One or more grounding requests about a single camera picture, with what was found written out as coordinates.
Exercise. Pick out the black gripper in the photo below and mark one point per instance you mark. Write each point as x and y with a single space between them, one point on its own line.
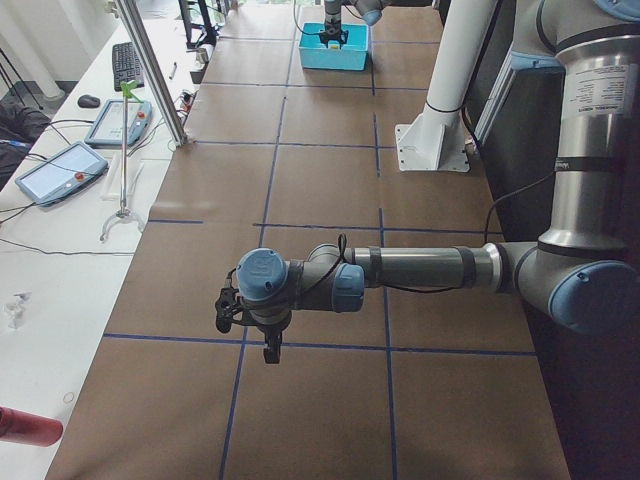
268 330
332 23

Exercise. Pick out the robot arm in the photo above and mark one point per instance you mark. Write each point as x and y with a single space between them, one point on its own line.
574 272
370 11

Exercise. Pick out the teal plastic bin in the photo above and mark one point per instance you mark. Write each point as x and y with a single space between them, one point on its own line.
351 57

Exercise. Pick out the brown paper table cover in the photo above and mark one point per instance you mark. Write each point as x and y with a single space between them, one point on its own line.
413 386

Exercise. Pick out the black keyboard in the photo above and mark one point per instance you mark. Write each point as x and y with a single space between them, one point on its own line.
126 65

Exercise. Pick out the far teach pendant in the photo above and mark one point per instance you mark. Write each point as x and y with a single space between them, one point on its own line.
106 131

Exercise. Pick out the teach pendant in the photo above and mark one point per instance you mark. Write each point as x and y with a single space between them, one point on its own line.
63 175
106 131

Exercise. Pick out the black computer mouse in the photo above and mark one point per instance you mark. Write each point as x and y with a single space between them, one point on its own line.
88 101

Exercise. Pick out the near teach pendant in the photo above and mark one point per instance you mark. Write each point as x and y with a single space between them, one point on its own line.
63 175

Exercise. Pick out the red cylinder bottle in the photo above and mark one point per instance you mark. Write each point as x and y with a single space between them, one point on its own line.
26 428

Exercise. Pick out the white camera pole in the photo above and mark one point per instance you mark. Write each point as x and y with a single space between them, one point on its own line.
464 33

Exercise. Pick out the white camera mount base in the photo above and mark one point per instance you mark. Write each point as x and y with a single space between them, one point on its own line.
434 141

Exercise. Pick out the aluminium frame post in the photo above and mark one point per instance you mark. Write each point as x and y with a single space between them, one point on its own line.
135 27

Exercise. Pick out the green handled reacher grabber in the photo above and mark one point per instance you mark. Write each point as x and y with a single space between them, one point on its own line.
124 214

